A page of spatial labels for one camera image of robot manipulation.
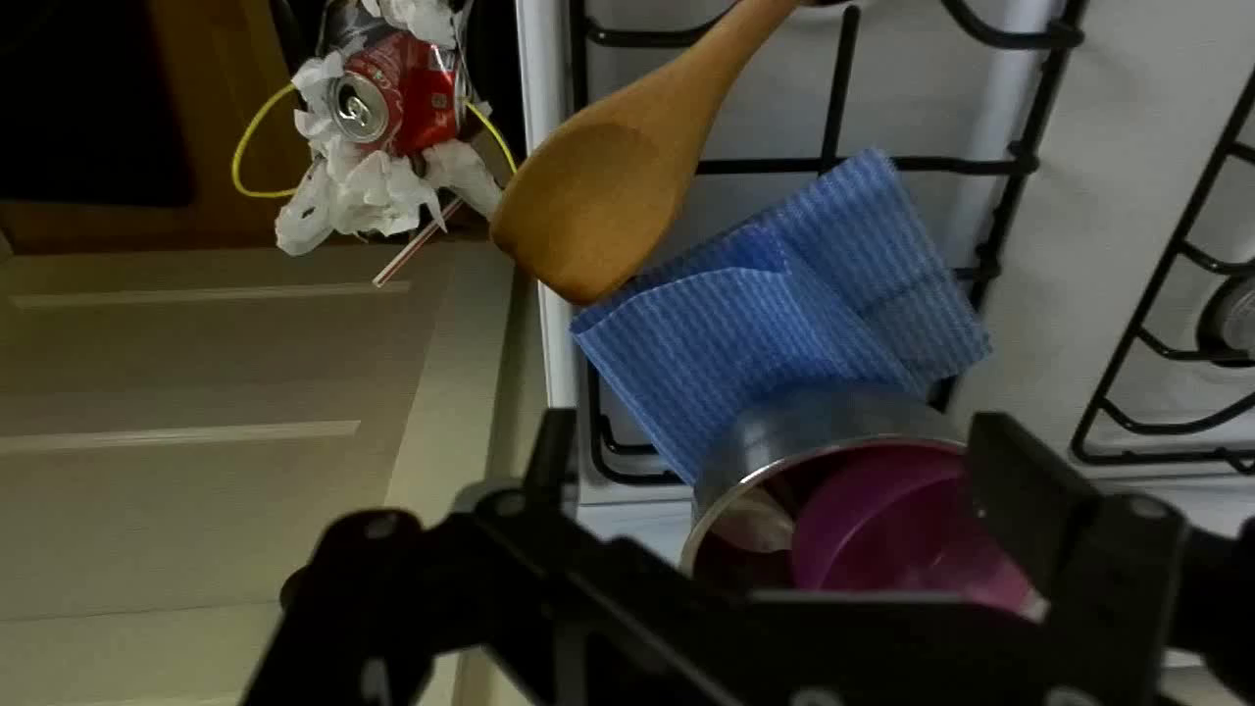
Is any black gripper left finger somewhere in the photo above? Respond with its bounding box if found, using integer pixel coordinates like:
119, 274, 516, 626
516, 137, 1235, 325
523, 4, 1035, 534
523, 404, 584, 524

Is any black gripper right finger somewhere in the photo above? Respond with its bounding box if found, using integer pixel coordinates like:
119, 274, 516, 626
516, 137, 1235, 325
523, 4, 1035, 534
966, 406, 1101, 621

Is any black stove grating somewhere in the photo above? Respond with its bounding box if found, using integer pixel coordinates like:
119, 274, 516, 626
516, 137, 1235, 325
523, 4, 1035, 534
571, 0, 1091, 487
1067, 70, 1255, 476

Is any purple plastic cup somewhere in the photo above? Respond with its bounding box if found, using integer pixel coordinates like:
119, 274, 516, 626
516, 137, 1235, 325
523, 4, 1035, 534
787, 442, 1035, 621

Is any steel mixing bowl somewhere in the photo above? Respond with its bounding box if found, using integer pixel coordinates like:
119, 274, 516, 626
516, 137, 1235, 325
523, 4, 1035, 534
680, 384, 1050, 621

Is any drinking straw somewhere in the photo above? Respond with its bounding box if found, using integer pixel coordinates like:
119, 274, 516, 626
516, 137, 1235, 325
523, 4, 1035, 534
368, 191, 464, 285

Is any wooden spoon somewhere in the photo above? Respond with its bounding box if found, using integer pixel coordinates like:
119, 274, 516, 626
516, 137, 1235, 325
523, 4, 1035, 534
487, 0, 802, 308

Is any blue ribbed cloth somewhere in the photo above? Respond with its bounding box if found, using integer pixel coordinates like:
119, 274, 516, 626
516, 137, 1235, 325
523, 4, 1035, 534
567, 150, 995, 487

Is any round stove burner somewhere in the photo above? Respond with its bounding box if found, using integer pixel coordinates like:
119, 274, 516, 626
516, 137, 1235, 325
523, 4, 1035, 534
1193, 265, 1255, 364

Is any cream panel door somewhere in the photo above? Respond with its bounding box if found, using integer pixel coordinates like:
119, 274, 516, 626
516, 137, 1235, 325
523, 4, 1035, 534
0, 240, 523, 706

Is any white gas stove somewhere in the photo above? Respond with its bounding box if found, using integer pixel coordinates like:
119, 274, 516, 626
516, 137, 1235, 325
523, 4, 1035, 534
514, 0, 1255, 706

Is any red soda can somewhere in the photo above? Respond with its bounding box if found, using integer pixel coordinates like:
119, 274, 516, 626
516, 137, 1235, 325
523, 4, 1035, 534
331, 32, 464, 157

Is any thin yellow cord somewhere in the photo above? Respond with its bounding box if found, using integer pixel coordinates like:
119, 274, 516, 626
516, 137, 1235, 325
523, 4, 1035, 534
227, 78, 527, 204

